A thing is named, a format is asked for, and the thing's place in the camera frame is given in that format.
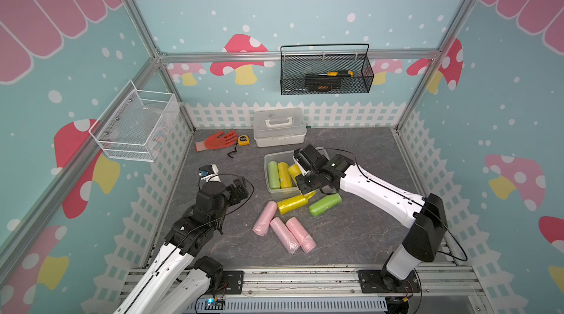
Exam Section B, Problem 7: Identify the yellow trash bag roll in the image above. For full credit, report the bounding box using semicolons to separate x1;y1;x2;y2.
277;191;317;215
278;162;293;189
288;163;302;181

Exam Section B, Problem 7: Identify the light green trash bag roll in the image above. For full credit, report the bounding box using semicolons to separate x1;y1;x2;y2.
308;193;342;217

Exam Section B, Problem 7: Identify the pale green trash bag roll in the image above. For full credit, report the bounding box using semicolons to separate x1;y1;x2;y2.
267;161;281;190

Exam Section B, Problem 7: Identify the pink trash bag roll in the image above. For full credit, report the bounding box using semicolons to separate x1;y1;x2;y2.
286;217;317;253
253;201;278;237
270;217;301;254

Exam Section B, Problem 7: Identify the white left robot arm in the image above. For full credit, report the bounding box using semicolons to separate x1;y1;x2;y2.
115;174;255;313

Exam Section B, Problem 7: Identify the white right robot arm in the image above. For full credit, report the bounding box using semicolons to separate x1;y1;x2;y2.
292;144;451;294

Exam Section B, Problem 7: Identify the clear plastic storage box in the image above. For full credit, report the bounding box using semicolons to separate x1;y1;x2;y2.
263;148;331;196

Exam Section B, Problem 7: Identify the yellow tape measure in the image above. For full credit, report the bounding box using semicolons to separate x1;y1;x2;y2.
238;135;251;146

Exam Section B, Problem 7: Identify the red work glove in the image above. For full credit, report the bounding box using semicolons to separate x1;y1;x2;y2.
195;130;239;152

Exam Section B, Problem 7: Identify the white plastic tool case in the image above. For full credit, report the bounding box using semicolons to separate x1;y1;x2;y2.
253;108;307;148

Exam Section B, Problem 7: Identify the black tool with orange label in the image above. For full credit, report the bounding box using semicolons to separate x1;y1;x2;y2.
304;76;342;93

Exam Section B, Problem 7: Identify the yellow black screwdriver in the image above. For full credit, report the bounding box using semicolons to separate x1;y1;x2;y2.
305;70;354;77

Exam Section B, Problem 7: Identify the green circuit board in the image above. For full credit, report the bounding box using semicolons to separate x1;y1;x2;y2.
204;298;226;311

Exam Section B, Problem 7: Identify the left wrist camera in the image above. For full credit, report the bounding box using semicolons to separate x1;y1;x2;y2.
198;164;220;183

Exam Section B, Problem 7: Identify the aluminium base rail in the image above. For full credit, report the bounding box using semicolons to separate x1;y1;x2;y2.
118;263;481;302

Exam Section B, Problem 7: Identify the black wire mesh basket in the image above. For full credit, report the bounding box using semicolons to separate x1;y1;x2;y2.
280;44;375;95

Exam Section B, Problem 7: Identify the white wire mesh basket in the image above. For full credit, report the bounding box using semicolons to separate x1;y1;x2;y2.
89;81;180;163

